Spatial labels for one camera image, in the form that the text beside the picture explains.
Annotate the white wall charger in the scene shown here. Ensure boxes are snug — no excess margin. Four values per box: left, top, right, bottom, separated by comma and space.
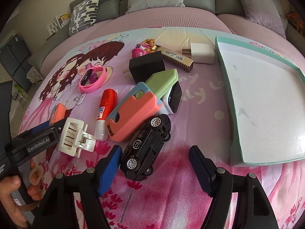
182, 43, 215, 64

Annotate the dark blue cabinet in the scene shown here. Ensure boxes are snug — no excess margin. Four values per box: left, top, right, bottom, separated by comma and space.
1, 34, 32, 92

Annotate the white picture frame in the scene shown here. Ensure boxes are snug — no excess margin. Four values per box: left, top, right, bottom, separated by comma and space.
47, 13, 70, 36

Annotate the pink waffle sofa cover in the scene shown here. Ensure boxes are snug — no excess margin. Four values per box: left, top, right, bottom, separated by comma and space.
40, 7, 304, 76

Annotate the teal rimmed white tray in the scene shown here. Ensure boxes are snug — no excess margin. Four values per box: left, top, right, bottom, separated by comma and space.
215, 36, 304, 166

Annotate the orange red decoration bag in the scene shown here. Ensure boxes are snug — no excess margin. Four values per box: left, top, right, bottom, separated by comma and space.
285, 3, 304, 36

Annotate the person's left hand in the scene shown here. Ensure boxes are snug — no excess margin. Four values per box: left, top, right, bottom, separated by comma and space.
0, 160, 45, 228

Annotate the black white patterned pillow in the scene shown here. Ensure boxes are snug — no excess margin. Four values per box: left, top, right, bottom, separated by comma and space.
68, 0, 99, 37

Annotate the white hair claw clip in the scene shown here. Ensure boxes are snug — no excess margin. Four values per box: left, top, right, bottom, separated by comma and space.
58, 117, 96, 158

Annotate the pink cartoon dog toy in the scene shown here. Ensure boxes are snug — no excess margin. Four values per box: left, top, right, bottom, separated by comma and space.
131, 39, 157, 59

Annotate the white smart watch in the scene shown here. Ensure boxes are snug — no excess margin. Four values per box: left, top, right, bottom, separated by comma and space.
158, 81, 182, 115

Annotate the black power adapter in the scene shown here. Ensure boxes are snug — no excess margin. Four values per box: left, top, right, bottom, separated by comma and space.
129, 51, 165, 84

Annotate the pink fitness band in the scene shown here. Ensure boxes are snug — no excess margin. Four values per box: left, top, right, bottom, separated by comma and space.
78, 65, 107, 93

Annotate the red glue bottle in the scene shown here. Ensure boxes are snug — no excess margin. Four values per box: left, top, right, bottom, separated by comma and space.
95, 88, 117, 141

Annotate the gold patterned long box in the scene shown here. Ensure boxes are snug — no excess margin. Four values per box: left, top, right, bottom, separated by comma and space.
155, 44, 194, 73

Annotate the black toy car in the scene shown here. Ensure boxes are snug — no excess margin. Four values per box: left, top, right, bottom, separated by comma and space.
120, 114, 171, 181

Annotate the grey purple right pillow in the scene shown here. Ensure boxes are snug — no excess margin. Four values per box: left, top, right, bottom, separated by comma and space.
240, 0, 286, 38

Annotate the grey sofa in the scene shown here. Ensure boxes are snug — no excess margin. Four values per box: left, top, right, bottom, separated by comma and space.
29, 0, 304, 70

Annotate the cartoon couple printed sheet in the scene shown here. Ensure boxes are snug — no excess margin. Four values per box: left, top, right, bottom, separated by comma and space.
20, 28, 304, 228

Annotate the green eraser block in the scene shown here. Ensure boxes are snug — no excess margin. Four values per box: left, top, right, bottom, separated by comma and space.
145, 69, 178, 98

